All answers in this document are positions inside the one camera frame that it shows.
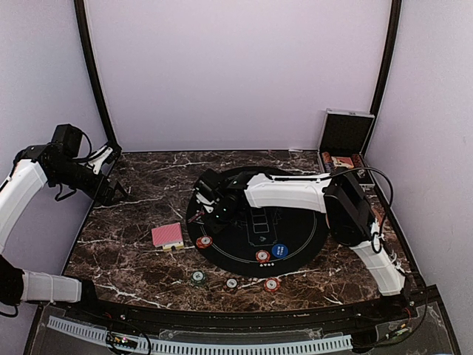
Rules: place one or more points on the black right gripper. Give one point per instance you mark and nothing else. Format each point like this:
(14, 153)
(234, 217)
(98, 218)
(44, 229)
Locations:
(216, 227)

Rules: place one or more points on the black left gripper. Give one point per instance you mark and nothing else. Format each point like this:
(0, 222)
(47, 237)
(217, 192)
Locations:
(94, 192)

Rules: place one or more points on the red yellow poker chip stack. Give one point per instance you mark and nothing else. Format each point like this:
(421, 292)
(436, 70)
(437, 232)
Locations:
(271, 284)

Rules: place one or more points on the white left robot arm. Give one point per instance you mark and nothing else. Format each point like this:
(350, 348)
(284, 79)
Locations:
(42, 200)

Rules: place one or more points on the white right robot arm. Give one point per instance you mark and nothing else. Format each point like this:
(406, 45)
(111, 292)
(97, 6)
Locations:
(337, 195)

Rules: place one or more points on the red triangle all-in marker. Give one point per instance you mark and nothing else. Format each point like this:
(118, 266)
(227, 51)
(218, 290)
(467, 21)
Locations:
(195, 217)

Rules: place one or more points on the round black poker mat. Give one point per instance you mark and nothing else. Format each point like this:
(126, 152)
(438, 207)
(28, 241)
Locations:
(260, 243)

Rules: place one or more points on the blue backed card deck box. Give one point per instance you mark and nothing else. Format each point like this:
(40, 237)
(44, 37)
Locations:
(174, 246)

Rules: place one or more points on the red backed card deck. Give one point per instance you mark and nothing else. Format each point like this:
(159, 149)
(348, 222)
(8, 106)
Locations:
(167, 235)

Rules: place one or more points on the blue small blind button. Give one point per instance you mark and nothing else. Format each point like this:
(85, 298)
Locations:
(280, 251)

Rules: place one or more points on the black red poker chip stack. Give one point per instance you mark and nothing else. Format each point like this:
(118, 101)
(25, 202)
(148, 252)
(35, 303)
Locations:
(231, 284)

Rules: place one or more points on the green poker chip stack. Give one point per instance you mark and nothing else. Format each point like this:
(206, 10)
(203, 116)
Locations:
(198, 277)

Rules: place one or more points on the purple and orange chip roll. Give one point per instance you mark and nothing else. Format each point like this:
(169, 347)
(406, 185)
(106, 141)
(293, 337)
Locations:
(327, 162)

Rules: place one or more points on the boxed card deck in case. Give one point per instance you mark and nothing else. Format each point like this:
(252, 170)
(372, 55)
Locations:
(342, 162)

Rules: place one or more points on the brown chip roll in case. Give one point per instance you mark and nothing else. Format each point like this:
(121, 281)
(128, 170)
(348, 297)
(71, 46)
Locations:
(358, 162)

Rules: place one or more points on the aluminium poker case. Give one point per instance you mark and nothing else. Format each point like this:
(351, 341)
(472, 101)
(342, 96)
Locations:
(345, 133)

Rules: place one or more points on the black left frame post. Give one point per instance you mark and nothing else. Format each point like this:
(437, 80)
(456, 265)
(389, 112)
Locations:
(95, 82)

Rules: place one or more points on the white slotted cable duct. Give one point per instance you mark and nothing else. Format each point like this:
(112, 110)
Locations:
(121, 343)

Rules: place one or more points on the black corner frame post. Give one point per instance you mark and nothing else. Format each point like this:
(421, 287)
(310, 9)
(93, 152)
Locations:
(389, 46)

